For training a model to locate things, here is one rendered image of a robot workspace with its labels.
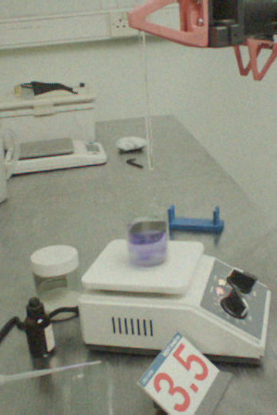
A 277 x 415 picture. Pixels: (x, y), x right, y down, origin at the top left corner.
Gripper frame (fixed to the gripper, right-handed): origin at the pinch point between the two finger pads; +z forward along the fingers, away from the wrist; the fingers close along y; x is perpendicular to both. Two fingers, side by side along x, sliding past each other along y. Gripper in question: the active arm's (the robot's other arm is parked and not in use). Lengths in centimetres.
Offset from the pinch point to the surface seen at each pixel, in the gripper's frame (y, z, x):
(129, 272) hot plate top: 2.2, 4.0, 26.3
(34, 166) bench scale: -81, 5, 34
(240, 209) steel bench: -31, -26, 36
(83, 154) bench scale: -80, -8, 33
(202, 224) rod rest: -25.6, -16.3, 34.4
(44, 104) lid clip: -106, -2, 23
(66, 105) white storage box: -106, -9, 24
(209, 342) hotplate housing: 9.8, -2.0, 32.3
